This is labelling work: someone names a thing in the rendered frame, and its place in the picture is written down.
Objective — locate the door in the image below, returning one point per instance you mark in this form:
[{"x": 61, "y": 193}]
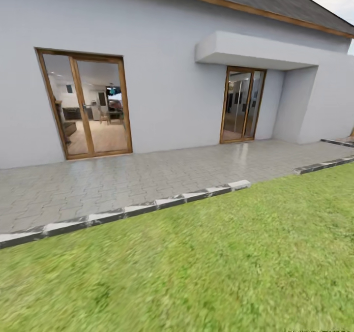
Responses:
[
  {"x": 242, "y": 101},
  {"x": 89, "y": 99}
]

